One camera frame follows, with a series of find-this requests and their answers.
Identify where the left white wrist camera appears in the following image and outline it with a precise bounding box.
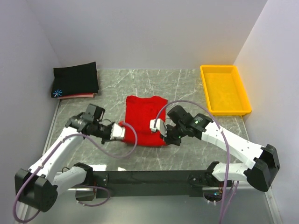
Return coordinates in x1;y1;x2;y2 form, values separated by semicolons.
110;123;126;140

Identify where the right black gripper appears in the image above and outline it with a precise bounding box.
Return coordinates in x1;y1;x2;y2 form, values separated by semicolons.
160;123;187;146

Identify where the folded pink t shirt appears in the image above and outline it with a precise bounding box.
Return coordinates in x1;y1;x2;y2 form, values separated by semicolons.
57;93;97;99

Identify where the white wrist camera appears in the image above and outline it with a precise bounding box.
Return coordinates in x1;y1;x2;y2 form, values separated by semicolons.
110;123;126;140
149;119;167;137

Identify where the red t shirt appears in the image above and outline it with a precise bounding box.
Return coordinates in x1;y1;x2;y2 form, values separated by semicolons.
124;96;168;147

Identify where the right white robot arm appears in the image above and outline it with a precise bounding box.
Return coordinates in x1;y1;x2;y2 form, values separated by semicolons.
156;105;280;192

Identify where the yellow plastic bin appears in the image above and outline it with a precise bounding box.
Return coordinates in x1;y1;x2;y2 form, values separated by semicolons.
200;65;252;116

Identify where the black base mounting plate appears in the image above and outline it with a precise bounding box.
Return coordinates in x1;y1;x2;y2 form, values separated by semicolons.
93;170;224;197

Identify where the folded black t shirt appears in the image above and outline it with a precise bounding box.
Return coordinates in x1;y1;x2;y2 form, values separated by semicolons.
51;62;100;98

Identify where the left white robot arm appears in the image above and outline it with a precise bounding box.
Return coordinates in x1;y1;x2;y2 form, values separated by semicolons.
14;104;112;212

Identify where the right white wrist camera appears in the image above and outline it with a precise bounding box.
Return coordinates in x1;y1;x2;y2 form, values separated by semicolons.
149;119;167;137

